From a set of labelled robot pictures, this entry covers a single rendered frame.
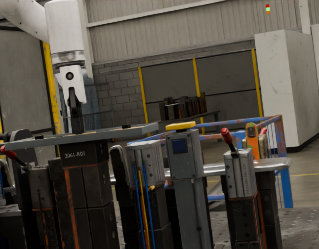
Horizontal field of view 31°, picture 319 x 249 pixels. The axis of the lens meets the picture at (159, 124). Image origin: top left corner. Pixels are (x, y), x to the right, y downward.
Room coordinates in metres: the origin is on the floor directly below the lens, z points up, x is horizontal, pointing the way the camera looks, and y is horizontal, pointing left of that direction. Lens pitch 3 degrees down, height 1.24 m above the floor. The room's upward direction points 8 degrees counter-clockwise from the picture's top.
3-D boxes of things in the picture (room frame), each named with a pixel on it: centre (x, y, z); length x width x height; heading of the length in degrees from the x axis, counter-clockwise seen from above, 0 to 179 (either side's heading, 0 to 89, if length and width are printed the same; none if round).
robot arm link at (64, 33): (1.46, 0.21, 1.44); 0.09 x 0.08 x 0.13; 15
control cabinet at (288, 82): (10.41, -2.47, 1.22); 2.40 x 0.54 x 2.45; 154
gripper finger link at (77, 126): (1.43, 0.20, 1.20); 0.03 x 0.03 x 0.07; 4
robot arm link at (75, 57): (1.45, 0.21, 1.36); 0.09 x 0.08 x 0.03; 4
